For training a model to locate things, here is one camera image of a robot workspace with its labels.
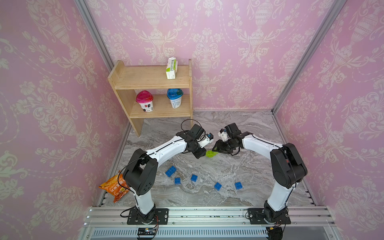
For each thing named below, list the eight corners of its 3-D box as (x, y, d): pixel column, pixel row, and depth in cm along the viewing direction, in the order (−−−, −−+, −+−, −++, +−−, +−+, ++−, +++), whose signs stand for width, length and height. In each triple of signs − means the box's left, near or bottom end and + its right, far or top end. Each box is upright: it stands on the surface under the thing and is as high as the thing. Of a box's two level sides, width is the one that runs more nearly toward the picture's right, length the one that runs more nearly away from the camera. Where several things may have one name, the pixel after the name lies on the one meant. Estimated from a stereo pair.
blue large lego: (165, 174, 90) (164, 172, 89) (172, 166, 93) (172, 164, 92) (169, 177, 89) (168, 176, 87) (176, 169, 92) (176, 168, 90)
